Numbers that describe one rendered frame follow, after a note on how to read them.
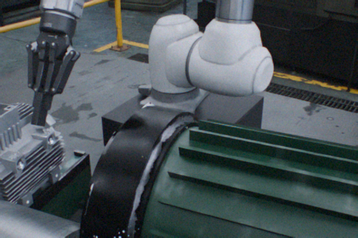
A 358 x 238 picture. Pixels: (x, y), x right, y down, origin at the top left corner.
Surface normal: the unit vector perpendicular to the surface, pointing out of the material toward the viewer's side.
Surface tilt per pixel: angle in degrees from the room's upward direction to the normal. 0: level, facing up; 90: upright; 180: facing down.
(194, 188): 32
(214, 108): 2
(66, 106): 0
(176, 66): 89
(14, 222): 13
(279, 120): 0
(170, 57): 82
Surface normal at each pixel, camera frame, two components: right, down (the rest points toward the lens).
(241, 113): -0.04, -0.88
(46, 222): 0.14, -0.98
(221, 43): -0.48, 0.22
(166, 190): -0.26, -0.40
